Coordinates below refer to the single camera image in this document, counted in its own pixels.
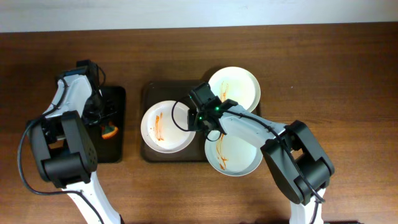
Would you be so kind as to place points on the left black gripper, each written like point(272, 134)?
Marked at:
point(104, 117)

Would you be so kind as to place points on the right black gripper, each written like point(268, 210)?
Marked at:
point(193, 119)

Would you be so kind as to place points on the orange green sponge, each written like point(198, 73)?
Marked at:
point(109, 130)

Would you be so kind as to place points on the white plate stained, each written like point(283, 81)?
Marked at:
point(159, 131)

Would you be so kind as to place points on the white plate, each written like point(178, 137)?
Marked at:
point(230, 155)
point(237, 84)

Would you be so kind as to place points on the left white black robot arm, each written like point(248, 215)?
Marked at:
point(64, 153)

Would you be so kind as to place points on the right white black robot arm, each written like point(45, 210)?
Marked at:
point(298, 164)

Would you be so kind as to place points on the small black tray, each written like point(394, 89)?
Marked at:
point(110, 150)

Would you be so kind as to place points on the brown serving tray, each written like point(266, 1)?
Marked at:
point(176, 90)

